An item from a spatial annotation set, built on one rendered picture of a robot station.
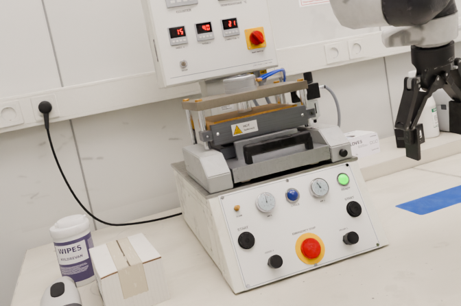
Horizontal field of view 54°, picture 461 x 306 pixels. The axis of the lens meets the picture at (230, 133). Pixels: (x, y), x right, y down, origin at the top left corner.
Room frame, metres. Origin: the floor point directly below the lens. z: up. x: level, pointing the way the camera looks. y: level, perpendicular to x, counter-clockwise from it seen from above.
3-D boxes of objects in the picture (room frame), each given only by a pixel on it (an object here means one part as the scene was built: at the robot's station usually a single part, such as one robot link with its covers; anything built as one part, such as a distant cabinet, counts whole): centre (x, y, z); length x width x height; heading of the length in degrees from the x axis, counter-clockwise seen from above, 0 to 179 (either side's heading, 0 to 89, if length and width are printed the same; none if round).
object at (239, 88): (1.15, -0.06, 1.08); 0.31 x 0.24 x 0.13; 105
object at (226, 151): (1.12, -0.04, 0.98); 0.20 x 0.17 x 0.03; 105
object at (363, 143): (1.56, -0.37, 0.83); 0.23 x 0.12 x 0.07; 112
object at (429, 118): (1.65, -0.72, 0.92); 0.09 x 0.08 x 0.25; 67
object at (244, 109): (1.12, -0.05, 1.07); 0.22 x 0.17 x 0.10; 105
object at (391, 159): (1.61, -0.58, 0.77); 0.84 x 0.30 x 0.04; 109
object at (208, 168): (1.01, 0.07, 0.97); 0.25 x 0.05 x 0.07; 15
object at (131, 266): (0.91, 0.26, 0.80); 0.19 x 0.13 x 0.09; 19
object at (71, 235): (1.02, 0.40, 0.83); 0.09 x 0.09 x 0.15
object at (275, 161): (1.07, -0.06, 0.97); 0.30 x 0.22 x 0.08; 15
